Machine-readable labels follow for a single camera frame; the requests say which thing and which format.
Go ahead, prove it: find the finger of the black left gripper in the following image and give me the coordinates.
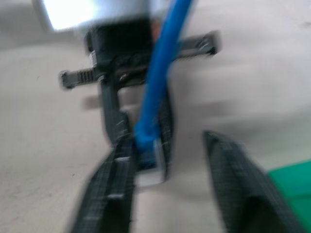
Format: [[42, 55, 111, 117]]
[[155, 91, 175, 181], [99, 80, 130, 147]]

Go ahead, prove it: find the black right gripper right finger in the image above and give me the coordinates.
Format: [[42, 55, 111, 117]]
[[203, 130, 306, 233]]

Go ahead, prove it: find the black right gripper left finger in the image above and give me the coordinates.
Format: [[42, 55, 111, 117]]
[[69, 137, 137, 233]]

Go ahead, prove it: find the blue cable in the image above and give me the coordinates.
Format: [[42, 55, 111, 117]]
[[133, 0, 193, 168]]

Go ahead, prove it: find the green bin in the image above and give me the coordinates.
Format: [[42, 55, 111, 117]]
[[266, 163, 311, 202]]

